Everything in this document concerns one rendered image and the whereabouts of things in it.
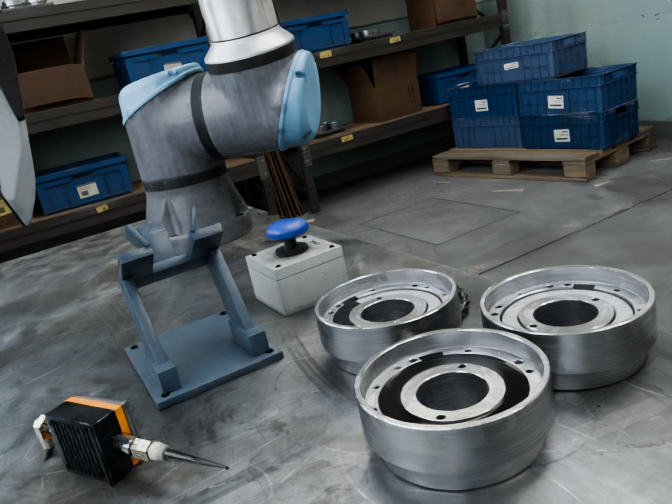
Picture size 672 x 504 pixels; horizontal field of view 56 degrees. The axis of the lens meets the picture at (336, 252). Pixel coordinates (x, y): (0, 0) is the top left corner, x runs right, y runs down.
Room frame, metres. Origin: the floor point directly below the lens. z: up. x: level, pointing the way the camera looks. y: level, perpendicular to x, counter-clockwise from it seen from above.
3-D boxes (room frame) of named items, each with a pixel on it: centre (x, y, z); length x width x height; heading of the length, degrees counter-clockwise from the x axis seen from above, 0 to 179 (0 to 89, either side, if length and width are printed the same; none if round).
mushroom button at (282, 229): (0.58, 0.04, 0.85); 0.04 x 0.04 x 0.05
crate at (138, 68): (4.07, 0.79, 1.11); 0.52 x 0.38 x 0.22; 116
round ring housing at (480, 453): (0.31, -0.05, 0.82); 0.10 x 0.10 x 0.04
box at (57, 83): (3.76, 1.38, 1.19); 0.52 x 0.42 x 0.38; 116
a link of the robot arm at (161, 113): (0.89, 0.18, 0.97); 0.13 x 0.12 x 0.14; 75
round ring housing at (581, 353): (0.37, -0.14, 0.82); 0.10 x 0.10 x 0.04
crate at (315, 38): (4.50, -0.09, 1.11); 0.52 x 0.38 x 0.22; 116
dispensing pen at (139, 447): (0.34, 0.15, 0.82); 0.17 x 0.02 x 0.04; 56
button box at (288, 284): (0.58, 0.04, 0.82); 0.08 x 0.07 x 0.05; 26
